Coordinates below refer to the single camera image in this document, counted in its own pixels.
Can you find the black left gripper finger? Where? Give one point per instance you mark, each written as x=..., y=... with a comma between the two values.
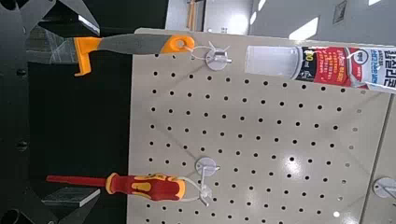
x=67, y=23
x=70, y=196

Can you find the red yellow insulated screwdriver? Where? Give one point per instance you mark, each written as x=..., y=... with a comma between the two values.
x=149, y=186

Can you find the white plastic peg hook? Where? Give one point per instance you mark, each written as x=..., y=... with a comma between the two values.
x=205, y=166

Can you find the grey door with orange strip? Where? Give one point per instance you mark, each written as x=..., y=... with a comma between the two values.
x=218, y=14

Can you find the beige perforated pegboard panel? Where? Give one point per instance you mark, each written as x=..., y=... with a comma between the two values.
x=255, y=140

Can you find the bright rectangular ceiling light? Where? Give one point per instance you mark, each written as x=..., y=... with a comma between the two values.
x=305, y=29

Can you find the white sealant tube red label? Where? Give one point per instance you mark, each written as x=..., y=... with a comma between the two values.
x=327, y=65

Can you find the beige panel with hook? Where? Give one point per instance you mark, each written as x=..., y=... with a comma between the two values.
x=381, y=155

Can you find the dark framed wall sign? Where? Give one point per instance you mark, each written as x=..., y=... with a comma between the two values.
x=339, y=11

